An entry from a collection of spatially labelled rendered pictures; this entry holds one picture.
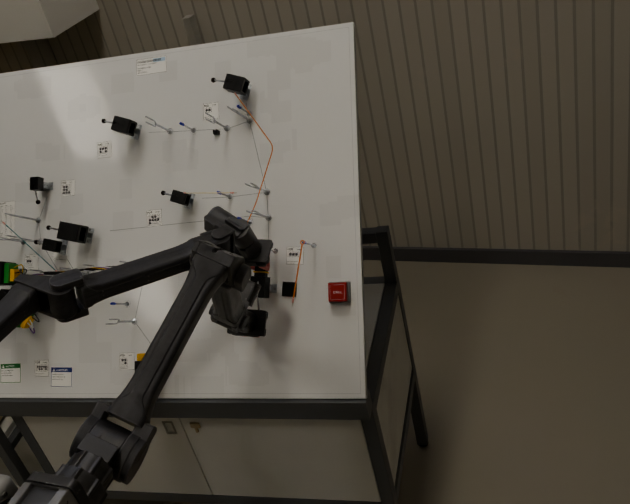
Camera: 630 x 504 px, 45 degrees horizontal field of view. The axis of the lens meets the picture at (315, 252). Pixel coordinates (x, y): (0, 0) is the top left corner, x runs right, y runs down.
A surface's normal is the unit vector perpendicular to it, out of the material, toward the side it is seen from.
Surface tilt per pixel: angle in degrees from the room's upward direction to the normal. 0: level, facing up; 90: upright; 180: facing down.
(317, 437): 90
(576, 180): 90
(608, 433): 0
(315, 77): 50
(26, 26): 90
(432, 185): 90
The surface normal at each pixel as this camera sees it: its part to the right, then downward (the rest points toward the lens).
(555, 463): -0.21, -0.82
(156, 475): -0.21, 0.58
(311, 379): -0.29, -0.08
